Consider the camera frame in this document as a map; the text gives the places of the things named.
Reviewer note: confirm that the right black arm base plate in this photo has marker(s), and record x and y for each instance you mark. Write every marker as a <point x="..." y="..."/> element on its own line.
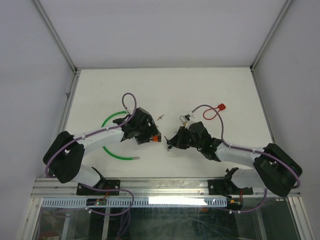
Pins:
<point x="226" y="188"/>

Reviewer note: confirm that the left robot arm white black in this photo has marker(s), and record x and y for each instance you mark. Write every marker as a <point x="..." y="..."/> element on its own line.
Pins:
<point x="63" y="159"/>

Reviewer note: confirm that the brass padlock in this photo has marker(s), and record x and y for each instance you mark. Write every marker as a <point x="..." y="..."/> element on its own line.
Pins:
<point x="183" y="120"/>

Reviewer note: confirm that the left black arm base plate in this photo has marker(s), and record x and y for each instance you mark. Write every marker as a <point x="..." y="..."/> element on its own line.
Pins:
<point x="105" y="186"/>

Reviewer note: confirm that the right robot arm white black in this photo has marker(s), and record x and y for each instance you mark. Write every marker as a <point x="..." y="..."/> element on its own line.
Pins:
<point x="266" y="167"/>

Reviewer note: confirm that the black-headed key pair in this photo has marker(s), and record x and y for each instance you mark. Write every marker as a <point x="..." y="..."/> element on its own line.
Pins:
<point x="169" y="145"/>

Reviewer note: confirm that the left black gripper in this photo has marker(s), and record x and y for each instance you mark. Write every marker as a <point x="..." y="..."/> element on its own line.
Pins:
<point x="151" y="131"/>

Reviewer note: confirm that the orange black padlock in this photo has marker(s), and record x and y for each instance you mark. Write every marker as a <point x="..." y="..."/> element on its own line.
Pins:
<point x="157" y="138"/>

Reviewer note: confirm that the red cable seal tag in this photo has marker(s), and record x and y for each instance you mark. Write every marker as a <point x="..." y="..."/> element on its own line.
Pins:
<point x="210" y="114"/>

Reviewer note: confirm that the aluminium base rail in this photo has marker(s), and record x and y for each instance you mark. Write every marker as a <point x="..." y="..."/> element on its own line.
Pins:
<point x="140" y="187"/>

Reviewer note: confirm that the grey slotted cable duct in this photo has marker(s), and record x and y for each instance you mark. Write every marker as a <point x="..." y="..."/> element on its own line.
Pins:
<point x="140" y="202"/>

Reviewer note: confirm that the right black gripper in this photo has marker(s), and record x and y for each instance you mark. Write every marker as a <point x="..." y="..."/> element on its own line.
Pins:
<point x="177" y="141"/>

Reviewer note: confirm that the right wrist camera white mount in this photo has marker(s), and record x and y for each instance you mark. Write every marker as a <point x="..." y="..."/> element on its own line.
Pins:
<point x="187" y="118"/>

